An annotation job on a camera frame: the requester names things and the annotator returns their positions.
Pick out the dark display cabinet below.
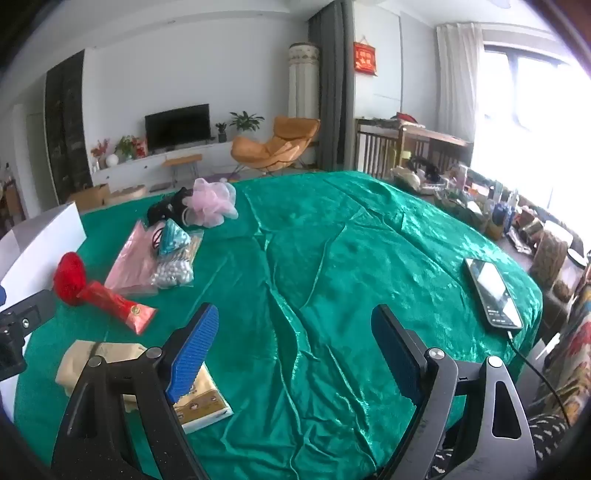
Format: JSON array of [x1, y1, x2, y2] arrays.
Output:
[[44, 50, 93, 204]]

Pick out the black plastic bag roll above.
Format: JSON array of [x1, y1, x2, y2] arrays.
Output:
[[147, 199, 175, 229]]

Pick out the red wall hanging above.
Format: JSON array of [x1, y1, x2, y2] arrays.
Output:
[[353, 41, 378, 77]]

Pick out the red flower branches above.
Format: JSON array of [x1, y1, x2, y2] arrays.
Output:
[[90, 139, 110, 171]]

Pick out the flat screen television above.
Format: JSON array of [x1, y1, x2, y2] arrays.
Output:
[[144, 104, 212, 151]]

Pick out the white curtain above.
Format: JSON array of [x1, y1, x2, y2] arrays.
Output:
[[436, 22, 485, 139]]

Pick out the wooden stool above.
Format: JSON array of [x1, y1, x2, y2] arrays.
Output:
[[163, 154, 204, 185]]

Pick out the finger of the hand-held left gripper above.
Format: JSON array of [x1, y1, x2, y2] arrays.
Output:
[[0, 290, 56, 333]]

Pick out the brown patterned cushion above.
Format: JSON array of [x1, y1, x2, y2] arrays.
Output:
[[533, 231, 568, 289]]

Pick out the grey curtain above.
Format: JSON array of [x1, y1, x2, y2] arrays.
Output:
[[308, 0, 355, 172]]

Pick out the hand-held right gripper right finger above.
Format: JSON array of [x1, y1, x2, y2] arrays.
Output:
[[370, 304, 539, 480]]

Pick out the pile of assorted clutter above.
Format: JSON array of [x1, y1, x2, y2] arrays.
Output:
[[392, 157, 587, 278]]

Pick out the red packet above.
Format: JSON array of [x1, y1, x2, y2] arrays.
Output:
[[76, 281, 158, 335]]

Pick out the yellow white tissue packet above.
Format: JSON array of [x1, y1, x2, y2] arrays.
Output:
[[173, 362, 234, 435]]

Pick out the green plant with red wrap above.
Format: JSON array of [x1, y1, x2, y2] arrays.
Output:
[[115, 135, 147, 160]]

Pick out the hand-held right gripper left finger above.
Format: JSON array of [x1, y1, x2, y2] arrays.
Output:
[[51, 302, 220, 480]]

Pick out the large green potted plant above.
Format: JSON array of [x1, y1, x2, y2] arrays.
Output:
[[229, 111, 265, 134]]

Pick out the cardboard box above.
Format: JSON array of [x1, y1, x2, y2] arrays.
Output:
[[69, 184, 112, 214]]

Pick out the black charging cable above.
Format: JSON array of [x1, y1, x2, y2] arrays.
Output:
[[505, 329, 573, 425]]

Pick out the teal striped pouch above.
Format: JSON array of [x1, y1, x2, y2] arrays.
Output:
[[157, 218, 190, 256]]

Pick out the red pompom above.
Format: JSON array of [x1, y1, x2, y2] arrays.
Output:
[[53, 252, 88, 306]]

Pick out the beige cloth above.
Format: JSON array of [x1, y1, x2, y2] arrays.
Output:
[[55, 339, 149, 411]]

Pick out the green satin tablecloth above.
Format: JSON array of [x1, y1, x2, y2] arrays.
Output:
[[14, 170, 543, 480]]

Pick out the pink bath loofah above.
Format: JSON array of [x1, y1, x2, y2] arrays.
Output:
[[185, 178, 239, 228]]

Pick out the pink face mask packets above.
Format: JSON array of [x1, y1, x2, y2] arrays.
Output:
[[104, 220, 162, 296]]

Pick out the orange lounge chair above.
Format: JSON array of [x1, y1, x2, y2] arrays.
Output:
[[231, 116, 321, 176]]

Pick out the covered standing air conditioner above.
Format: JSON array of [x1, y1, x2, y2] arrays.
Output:
[[288, 43, 320, 121]]

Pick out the cotton swab packet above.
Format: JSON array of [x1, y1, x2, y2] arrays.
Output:
[[152, 231, 204, 291]]

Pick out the white television cabinet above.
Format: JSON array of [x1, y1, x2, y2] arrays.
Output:
[[90, 141, 236, 188]]

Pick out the white storage box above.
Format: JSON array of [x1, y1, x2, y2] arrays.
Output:
[[0, 202, 88, 421]]

